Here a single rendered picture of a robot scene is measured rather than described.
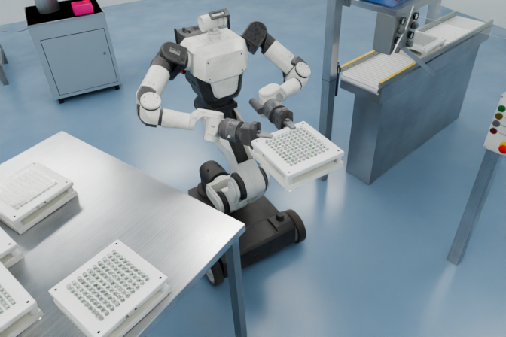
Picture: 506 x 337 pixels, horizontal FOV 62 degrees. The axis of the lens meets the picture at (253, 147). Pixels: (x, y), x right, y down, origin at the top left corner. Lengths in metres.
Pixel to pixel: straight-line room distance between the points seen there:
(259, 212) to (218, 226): 0.98
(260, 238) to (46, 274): 1.15
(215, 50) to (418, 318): 1.61
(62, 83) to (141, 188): 2.59
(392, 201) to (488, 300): 0.78
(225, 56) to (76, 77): 2.50
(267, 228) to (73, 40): 2.51
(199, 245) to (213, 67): 0.79
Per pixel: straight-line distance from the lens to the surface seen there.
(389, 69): 2.64
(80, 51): 4.11
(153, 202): 1.66
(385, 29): 2.27
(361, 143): 2.84
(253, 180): 2.02
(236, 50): 1.89
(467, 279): 2.60
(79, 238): 1.62
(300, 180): 1.47
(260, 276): 2.40
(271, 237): 2.33
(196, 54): 1.84
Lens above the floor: 1.93
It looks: 37 degrees down
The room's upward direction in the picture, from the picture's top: 3 degrees counter-clockwise
